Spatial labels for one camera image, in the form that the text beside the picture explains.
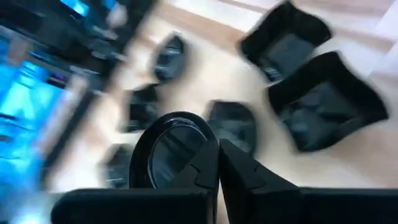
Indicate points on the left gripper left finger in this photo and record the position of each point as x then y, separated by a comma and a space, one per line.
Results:
140, 207

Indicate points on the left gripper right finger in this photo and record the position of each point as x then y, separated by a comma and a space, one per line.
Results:
280, 205

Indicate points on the black oval plate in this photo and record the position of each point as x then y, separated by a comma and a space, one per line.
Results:
174, 149

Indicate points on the black angular plate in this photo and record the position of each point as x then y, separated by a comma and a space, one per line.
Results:
326, 102
286, 46

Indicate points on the small black shaped plate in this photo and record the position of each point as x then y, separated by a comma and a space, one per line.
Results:
116, 168
143, 107
231, 124
170, 57

